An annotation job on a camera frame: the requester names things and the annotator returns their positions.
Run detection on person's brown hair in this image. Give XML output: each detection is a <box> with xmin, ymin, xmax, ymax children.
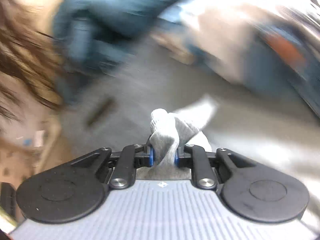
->
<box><xmin>0</xmin><ymin>0</ymin><xmax>63</xmax><ymax>131</ymax></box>

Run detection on grey bed sheet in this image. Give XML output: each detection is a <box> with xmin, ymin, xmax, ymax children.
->
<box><xmin>61</xmin><ymin>38</ymin><xmax>319</xmax><ymax>182</ymax></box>

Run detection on teal blue duvet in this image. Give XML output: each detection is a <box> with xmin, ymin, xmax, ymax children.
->
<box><xmin>52</xmin><ymin>0</ymin><xmax>179</xmax><ymax>103</ymax></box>

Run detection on white cream garment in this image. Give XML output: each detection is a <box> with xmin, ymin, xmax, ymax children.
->
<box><xmin>179</xmin><ymin>0</ymin><xmax>261</xmax><ymax>86</ymax></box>

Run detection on grey sweatshirt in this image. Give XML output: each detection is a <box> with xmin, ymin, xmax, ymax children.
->
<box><xmin>136</xmin><ymin>95</ymin><xmax>219</xmax><ymax>180</ymax></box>

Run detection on blue denim jeans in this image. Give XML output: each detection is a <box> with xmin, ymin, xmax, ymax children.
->
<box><xmin>243</xmin><ymin>23</ymin><xmax>319</xmax><ymax>116</ymax></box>

